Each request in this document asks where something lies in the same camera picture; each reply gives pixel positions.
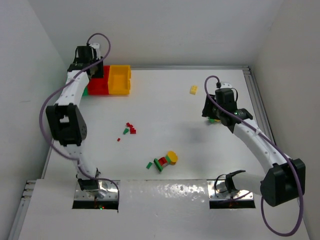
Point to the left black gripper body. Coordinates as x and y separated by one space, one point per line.
97 69

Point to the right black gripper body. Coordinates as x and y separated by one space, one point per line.
208 110

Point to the yellow lego brick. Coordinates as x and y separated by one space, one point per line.
193 90

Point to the multicolour lego assembly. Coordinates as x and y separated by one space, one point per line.
171 158

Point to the red lego plate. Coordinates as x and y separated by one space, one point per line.
129 125

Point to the green lego slope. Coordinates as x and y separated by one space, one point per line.
126 130

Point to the red lego bricks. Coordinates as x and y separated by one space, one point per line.
132 130

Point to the small green lego plate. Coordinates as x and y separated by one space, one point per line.
149 165

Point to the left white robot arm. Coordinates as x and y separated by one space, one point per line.
66 122

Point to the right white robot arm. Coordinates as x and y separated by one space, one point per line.
284 178

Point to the green yellow lego pile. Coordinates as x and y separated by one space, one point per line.
212 120

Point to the red plastic bin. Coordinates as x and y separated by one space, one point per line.
99 86

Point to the green plastic bin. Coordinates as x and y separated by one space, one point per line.
85 91

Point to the yellow plastic bin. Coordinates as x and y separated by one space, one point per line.
119 80

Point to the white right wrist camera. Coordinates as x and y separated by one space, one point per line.
226 85

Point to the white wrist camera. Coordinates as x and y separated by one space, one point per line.
226 85
96 50

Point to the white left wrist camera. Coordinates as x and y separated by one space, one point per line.
96 50

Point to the aluminium frame rail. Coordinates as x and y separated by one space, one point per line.
257 103

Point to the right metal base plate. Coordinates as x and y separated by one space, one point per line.
217 191

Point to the metal base plate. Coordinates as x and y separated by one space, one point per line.
217 191
106 191

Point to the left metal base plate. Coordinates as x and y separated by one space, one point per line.
106 191

